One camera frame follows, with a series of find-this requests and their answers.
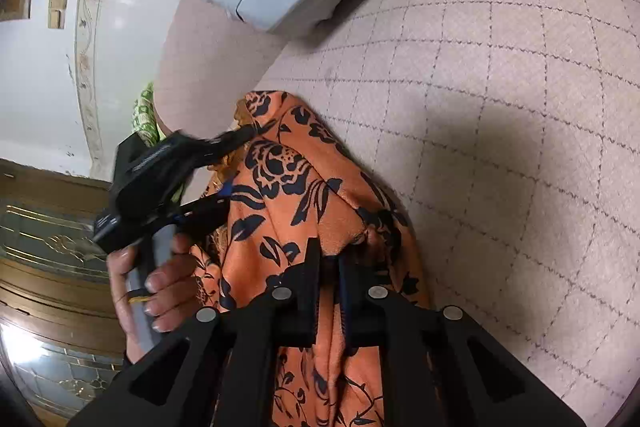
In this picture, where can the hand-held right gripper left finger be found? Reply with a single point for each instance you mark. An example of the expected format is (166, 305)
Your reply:
(306, 287)

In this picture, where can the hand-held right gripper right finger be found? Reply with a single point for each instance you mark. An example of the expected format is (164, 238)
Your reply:
(350, 302)

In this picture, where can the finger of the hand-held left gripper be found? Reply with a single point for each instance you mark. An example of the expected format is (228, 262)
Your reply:
(207, 209)
(231, 138)

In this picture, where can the orange black floral garment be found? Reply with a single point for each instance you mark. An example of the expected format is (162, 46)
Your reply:
(300, 227)

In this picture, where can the person's left hand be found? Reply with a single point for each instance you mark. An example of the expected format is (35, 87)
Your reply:
(160, 292)

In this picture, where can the green patterned cloth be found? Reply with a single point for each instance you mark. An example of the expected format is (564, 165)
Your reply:
(146, 117)

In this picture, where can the wooden glass-panel door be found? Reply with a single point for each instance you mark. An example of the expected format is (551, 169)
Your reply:
(50, 287)

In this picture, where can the pink quilted bed cover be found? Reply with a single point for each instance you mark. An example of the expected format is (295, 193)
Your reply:
(475, 157)

